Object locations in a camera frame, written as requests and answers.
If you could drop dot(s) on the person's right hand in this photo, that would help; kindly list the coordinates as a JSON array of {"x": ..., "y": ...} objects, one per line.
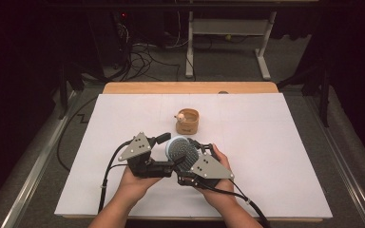
[{"x": 223, "y": 193}]

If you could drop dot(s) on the aluminium floor rail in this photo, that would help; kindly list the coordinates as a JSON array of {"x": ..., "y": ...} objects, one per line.
[
  {"x": 34, "y": 171},
  {"x": 342, "y": 152}
]

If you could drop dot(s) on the dark metal stand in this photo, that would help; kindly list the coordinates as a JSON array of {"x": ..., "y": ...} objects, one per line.
[
  {"x": 64, "y": 91},
  {"x": 324, "y": 98}
]

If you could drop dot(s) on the person's left hand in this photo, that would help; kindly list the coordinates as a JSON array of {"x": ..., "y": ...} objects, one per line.
[{"x": 133, "y": 188}]

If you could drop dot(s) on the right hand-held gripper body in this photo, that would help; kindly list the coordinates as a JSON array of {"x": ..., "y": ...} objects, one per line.
[{"x": 210, "y": 167}]

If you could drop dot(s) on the wooden cup with small figure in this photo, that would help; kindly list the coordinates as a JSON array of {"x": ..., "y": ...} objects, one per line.
[{"x": 187, "y": 126}]

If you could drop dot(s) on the white table cover sheet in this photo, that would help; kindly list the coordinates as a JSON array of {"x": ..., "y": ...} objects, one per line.
[{"x": 266, "y": 142}]

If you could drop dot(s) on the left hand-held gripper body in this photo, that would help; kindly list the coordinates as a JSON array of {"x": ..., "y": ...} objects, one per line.
[{"x": 138, "y": 147}]

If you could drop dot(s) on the black computer tower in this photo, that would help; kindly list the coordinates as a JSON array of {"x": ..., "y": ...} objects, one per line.
[{"x": 111, "y": 38}]

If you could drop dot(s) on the white metal desk frame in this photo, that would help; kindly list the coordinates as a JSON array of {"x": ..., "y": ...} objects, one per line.
[{"x": 228, "y": 27}]

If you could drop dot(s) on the light blue hairbrush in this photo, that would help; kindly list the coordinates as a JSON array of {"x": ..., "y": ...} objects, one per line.
[{"x": 187, "y": 150}]

